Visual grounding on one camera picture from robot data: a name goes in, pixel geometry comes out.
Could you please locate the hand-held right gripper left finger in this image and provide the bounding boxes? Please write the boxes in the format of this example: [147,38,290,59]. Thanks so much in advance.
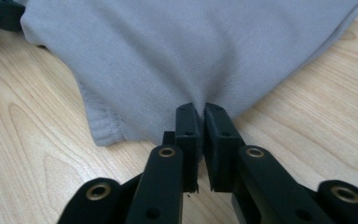
[125,102,202,224]

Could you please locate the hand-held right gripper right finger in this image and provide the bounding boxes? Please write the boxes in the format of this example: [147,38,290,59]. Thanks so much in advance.
[202,102,335,224]

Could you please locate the grey printed t-shirt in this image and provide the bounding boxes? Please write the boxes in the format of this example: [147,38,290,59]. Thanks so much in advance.
[20,0,358,147]

